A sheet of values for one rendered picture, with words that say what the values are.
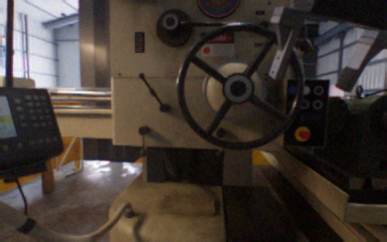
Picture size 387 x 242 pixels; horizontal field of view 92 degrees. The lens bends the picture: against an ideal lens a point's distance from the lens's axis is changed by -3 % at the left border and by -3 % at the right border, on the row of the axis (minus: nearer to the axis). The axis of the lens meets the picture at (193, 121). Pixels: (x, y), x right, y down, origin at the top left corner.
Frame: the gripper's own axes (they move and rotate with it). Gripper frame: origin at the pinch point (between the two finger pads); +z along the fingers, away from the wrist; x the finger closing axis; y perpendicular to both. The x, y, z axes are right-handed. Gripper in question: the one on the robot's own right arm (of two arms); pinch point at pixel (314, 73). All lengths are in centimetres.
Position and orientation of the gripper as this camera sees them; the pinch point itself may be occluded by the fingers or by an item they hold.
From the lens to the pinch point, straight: 39.9
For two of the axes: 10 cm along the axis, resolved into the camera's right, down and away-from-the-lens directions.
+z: -1.7, 8.6, 4.7
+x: 9.8, 1.3, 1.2
